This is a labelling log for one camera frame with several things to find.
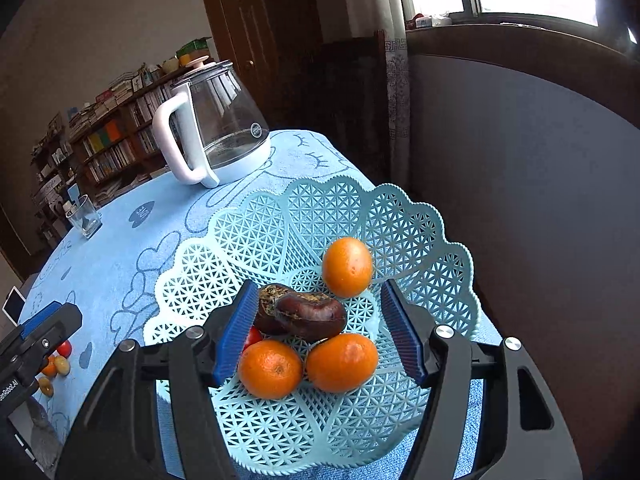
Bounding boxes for dark shelf rack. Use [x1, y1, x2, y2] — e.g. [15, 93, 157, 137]
[30, 115, 76, 241]

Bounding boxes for oval orange kumquat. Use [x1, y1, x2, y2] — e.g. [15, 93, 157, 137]
[321, 237, 375, 298]

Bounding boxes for glass kettle with white handle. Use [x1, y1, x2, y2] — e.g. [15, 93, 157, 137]
[151, 55, 272, 188]

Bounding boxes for blue-handled spoon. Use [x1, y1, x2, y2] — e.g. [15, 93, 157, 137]
[66, 183, 96, 228]

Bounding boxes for rows of books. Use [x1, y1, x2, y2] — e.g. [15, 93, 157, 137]
[69, 72, 173, 183]

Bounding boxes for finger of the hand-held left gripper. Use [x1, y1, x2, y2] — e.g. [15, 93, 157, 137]
[20, 301, 66, 336]
[19, 304, 83, 361]

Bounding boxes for light blue lattice basket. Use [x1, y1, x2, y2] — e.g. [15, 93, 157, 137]
[143, 176, 483, 477]

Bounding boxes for green box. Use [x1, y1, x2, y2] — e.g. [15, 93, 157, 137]
[175, 37, 213, 61]

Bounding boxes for white tablet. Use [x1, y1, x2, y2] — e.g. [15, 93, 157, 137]
[2, 287, 25, 318]

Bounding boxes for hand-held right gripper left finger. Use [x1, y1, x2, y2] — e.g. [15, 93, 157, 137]
[54, 280, 258, 480]

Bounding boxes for light blue printed towel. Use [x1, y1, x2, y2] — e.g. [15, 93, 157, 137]
[20, 129, 503, 480]

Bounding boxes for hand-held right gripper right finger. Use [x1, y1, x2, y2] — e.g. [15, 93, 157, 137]
[381, 279, 583, 480]

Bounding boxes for wooden bookshelf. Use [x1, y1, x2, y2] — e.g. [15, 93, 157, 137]
[67, 67, 191, 206]

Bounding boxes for clear drinking glass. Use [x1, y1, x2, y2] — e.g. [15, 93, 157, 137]
[66, 195, 102, 239]

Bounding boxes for dark wooden door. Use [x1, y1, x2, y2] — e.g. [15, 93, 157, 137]
[195, 0, 323, 133]

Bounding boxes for patterned curtain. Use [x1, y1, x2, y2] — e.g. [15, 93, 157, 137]
[367, 0, 416, 196]

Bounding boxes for dark wooden chair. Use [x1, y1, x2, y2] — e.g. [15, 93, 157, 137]
[300, 30, 388, 196]

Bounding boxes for round orange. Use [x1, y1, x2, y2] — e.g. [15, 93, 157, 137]
[237, 339, 304, 400]
[305, 333, 379, 393]

